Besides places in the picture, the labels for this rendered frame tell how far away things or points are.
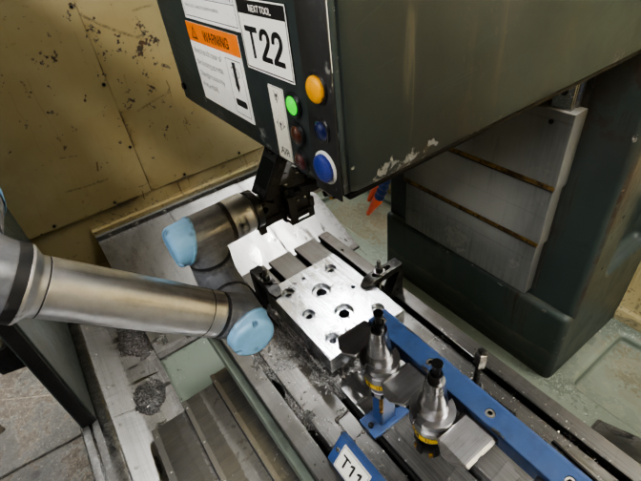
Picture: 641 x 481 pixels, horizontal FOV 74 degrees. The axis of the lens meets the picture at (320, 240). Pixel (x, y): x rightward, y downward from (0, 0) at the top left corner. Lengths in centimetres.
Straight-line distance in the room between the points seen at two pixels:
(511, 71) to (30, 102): 143
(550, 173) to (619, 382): 77
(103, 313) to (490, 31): 55
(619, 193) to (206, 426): 113
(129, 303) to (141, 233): 126
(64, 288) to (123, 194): 125
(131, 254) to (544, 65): 154
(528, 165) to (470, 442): 65
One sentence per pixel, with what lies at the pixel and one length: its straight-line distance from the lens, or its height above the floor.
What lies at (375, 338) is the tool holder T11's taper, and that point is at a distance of 64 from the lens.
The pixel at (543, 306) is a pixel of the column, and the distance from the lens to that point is 132.
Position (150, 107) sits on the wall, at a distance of 174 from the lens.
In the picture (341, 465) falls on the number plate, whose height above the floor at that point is 93.
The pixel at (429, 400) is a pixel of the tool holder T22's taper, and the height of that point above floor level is 127.
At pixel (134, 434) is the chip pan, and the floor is 67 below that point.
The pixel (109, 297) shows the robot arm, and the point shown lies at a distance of 59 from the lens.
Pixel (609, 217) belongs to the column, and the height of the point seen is 120.
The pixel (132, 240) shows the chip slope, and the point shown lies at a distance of 184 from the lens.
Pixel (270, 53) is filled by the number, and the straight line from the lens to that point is 47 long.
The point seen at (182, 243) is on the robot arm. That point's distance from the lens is 72.
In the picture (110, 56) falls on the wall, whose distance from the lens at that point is 168.
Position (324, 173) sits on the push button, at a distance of 43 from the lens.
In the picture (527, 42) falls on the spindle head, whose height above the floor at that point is 164.
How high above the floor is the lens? 179
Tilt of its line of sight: 38 degrees down
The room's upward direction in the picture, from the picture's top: 8 degrees counter-clockwise
